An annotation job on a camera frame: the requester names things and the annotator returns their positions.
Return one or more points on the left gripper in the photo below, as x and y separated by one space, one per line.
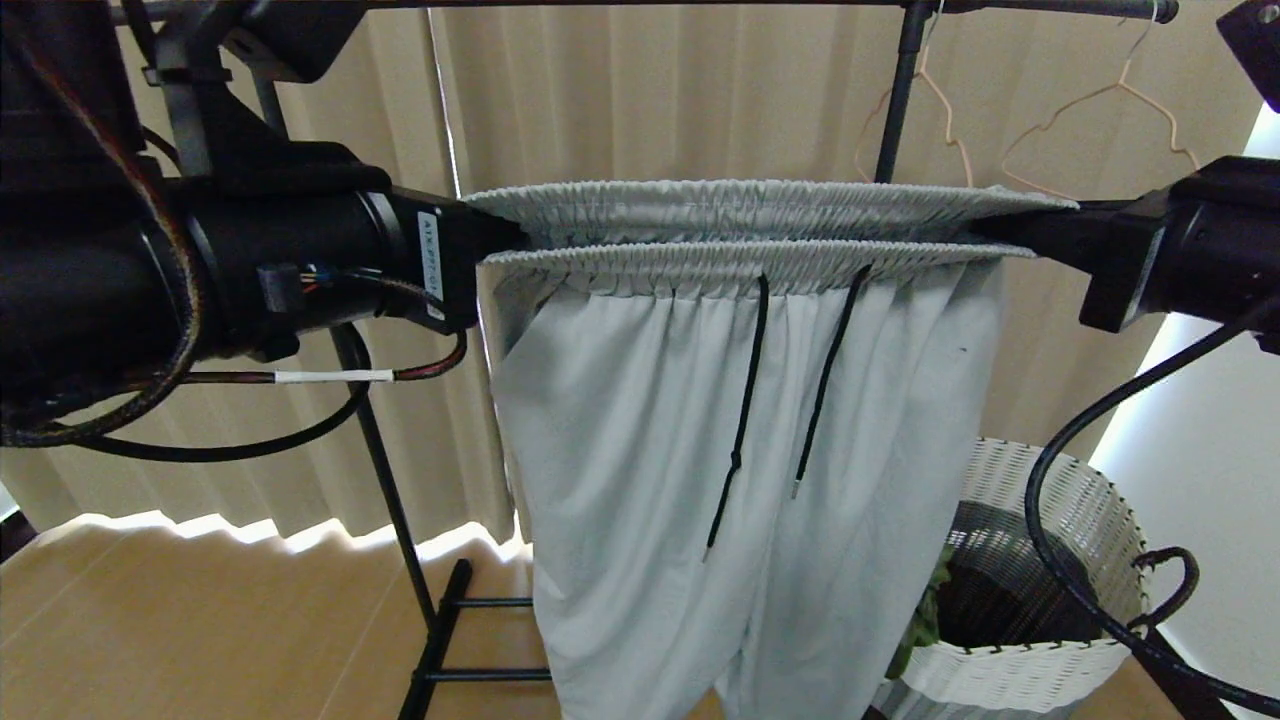
330 260

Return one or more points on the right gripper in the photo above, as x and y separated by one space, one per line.
1200 250

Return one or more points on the pink clothes hanger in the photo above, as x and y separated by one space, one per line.
1160 124
945 108

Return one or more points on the pale grey shorts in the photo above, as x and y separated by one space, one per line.
650 450

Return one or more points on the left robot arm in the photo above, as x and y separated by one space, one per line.
60 280

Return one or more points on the white laundry basket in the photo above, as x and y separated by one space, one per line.
1080 500

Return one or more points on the black clothes rack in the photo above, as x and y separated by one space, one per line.
900 100

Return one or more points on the beige curtain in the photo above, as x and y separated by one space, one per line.
650 90

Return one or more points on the green garment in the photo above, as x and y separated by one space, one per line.
925 610

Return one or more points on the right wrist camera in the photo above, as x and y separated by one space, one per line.
1255 40

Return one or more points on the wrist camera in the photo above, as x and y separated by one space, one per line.
1255 40
300 40

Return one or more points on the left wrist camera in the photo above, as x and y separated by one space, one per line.
300 40

